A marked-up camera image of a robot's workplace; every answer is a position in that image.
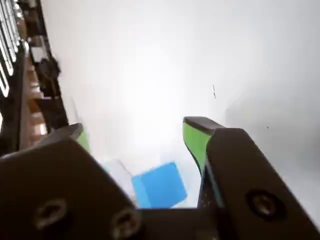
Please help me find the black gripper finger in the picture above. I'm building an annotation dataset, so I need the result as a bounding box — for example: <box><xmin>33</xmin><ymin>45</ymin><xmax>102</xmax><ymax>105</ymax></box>
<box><xmin>0</xmin><ymin>122</ymin><xmax>145</xmax><ymax>240</ymax></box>
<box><xmin>182</xmin><ymin>116</ymin><xmax>320</xmax><ymax>240</ymax></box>

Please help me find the blue cube block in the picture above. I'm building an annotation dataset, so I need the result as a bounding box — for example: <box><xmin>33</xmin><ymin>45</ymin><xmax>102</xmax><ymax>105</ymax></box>
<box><xmin>131</xmin><ymin>161</ymin><xmax>189</xmax><ymax>210</ymax></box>

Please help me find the teal whale-shaped bin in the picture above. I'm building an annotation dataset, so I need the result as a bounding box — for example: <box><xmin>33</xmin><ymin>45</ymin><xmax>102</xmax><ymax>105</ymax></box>
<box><xmin>97</xmin><ymin>158</ymin><xmax>138</xmax><ymax>202</ymax></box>

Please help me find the white ceiling light panel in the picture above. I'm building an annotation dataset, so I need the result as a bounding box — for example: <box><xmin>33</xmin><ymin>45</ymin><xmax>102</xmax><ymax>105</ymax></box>
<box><xmin>0</xmin><ymin>0</ymin><xmax>22</xmax><ymax>55</ymax></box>
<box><xmin>0</xmin><ymin>62</ymin><xmax>11</xmax><ymax>98</ymax></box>

